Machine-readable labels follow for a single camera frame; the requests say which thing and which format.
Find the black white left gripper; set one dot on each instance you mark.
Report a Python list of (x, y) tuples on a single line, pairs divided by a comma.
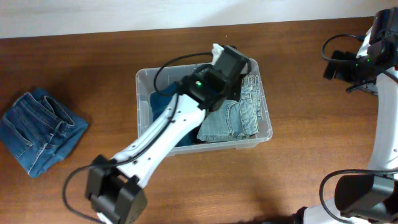
[(241, 79)]

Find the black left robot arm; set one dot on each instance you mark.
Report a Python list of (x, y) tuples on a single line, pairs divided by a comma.
[(115, 186)]

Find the clear plastic storage bin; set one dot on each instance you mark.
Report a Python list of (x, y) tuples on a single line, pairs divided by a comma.
[(144, 88)]

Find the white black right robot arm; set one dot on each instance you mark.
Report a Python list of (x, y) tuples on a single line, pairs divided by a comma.
[(365, 195)]

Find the dark blue jeans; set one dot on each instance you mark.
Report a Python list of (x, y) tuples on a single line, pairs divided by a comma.
[(39, 131)]

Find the light blue jeans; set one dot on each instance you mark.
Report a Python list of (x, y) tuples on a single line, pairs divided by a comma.
[(235, 120)]

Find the teal blue garment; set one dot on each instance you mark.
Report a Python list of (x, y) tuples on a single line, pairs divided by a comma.
[(159, 103)]

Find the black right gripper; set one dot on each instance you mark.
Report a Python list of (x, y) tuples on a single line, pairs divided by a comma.
[(344, 66)]

